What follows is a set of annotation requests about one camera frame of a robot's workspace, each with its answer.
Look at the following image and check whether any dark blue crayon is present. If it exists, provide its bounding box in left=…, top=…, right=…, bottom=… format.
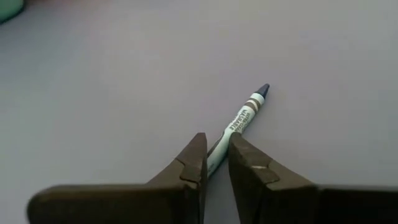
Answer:
left=206, top=83, right=271, bottom=179

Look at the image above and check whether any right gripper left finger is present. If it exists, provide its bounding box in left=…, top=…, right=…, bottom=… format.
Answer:
left=26, top=132, right=208, bottom=224

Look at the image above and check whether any teal plastic basket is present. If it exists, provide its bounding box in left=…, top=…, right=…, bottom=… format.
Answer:
left=0, top=0, right=25, bottom=23

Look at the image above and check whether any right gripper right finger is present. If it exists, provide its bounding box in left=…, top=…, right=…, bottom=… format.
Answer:
left=228, top=131, right=398, bottom=224

